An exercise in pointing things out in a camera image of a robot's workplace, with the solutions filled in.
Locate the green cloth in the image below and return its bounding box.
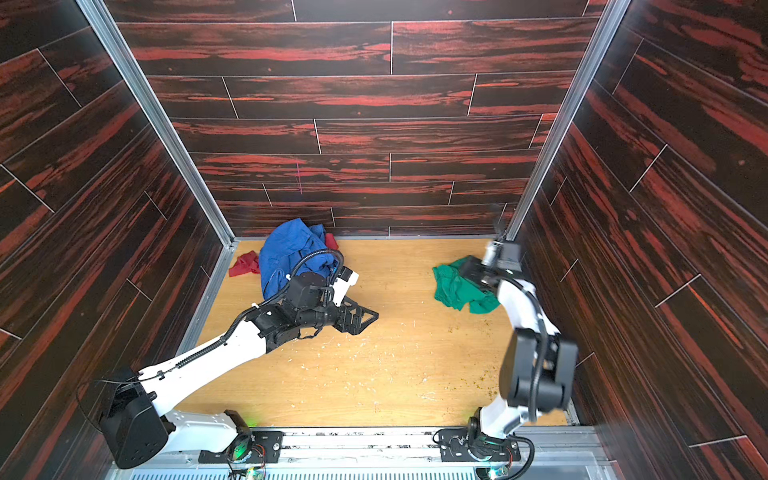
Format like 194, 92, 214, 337
432, 256, 500, 315

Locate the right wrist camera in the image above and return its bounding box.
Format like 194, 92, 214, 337
482, 240, 523, 272

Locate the aluminium front rail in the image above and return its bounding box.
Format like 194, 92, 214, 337
108, 426, 619, 479

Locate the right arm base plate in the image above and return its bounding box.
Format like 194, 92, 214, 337
432, 427, 521, 463

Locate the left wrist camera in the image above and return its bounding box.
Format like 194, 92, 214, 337
287, 266, 360, 310

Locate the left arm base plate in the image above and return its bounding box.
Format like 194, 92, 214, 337
198, 430, 284, 465

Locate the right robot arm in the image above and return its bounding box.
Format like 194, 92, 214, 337
459, 240, 578, 455

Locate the red cloth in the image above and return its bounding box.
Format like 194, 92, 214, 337
228, 233, 339, 277

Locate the blue cloth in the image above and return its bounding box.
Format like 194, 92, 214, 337
259, 218, 338, 299

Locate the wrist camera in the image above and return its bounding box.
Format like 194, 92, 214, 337
482, 240, 523, 272
287, 266, 360, 310

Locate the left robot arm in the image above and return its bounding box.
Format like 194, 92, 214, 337
89, 249, 379, 470

